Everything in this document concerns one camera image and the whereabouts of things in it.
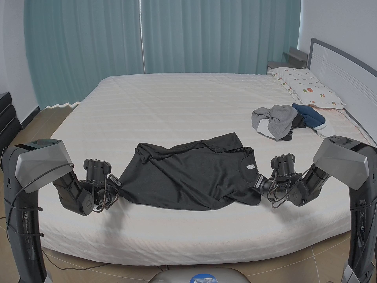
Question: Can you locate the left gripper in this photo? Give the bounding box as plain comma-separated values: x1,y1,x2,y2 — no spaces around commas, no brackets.
99,174,124,207

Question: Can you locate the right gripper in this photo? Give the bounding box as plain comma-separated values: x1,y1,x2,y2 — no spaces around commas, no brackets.
252,173,279,202

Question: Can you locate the black T-shirt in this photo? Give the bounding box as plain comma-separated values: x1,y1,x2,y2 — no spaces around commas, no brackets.
118,132,263,211

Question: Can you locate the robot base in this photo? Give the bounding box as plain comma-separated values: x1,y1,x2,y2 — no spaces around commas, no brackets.
149,268,246,283

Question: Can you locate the pile of clothes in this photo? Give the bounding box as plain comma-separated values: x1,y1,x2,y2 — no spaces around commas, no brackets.
251,103,336,141

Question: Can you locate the bed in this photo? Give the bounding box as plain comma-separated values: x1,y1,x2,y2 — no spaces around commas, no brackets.
38,38,377,266

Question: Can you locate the white printed pillow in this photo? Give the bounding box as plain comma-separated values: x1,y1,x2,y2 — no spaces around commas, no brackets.
270,67,346,110

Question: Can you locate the grey bedside table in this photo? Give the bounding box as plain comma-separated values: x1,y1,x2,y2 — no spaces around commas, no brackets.
267,47,308,75

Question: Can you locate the black cable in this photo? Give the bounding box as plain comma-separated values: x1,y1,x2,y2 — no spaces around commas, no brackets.
4,163,75,232
44,253,167,271

